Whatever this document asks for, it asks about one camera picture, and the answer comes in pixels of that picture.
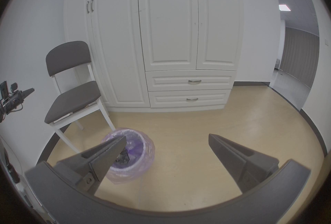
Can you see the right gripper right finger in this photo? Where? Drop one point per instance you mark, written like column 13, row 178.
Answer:
column 238, row 163

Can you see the grey curtain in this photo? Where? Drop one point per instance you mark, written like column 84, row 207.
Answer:
column 300, row 57

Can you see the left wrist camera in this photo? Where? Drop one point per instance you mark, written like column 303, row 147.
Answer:
column 13, row 86

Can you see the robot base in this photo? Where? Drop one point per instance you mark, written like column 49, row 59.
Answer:
column 24, row 193

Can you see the white chair with grey seat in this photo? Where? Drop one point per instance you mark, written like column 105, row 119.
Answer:
column 75, row 100

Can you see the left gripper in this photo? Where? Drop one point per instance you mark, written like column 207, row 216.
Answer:
column 13, row 102

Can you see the black plastic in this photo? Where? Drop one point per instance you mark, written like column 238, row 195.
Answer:
column 123, row 157

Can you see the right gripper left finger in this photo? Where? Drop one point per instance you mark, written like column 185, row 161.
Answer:
column 103, row 158

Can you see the ceiling light panel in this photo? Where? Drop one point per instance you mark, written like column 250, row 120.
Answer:
column 285, row 7

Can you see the purple plastic bag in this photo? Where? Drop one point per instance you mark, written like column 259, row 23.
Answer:
column 147, row 150

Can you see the grey trash bin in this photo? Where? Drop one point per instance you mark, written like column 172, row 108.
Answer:
column 129, row 167

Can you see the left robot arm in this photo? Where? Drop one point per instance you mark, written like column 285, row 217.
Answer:
column 4, row 89

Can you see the white wardrobe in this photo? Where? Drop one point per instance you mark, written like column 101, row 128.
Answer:
column 168, row 24

